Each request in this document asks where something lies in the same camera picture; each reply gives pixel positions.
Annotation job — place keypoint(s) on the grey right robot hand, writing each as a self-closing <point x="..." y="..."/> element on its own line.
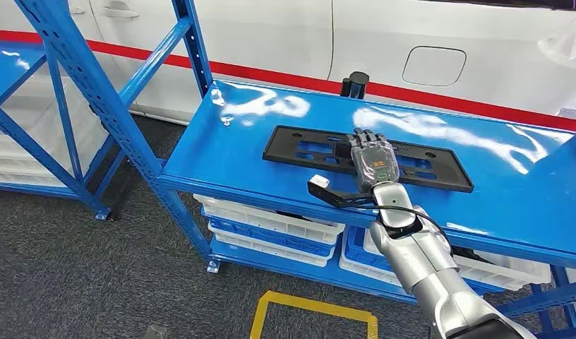
<point x="374" y="163"/>

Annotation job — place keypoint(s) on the black plastic bracket part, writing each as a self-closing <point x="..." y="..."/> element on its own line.
<point x="292" y="152"/>

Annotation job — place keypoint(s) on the black part in crate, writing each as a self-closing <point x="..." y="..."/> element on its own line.
<point x="292" y="216"/>

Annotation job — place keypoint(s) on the blue metal shelf rack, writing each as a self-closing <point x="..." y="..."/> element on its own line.
<point x="7" y="70"/>
<point x="232" y="154"/>

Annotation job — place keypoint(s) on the blue plastic crate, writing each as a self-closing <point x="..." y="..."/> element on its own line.
<point x="358" y="252"/>
<point x="278" y="238"/>

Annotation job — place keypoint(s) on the white plastic crate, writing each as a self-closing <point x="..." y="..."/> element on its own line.
<point x="17" y="180"/>
<point x="2" y="149"/>
<point x="363" y="273"/>
<point x="250" y="217"/>
<point x="269" y="250"/>
<point x="89" y="117"/>
<point x="503" y="273"/>

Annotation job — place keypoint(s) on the yellow floor tape square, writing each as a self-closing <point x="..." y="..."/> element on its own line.
<point x="316" y="309"/>

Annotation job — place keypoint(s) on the white car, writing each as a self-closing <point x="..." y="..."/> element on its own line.
<point x="269" y="32"/>

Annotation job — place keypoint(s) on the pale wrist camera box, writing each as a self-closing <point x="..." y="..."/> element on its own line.
<point x="320" y="181"/>

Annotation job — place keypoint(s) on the black stanchion post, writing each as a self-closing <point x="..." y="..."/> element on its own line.
<point x="358" y="84"/>

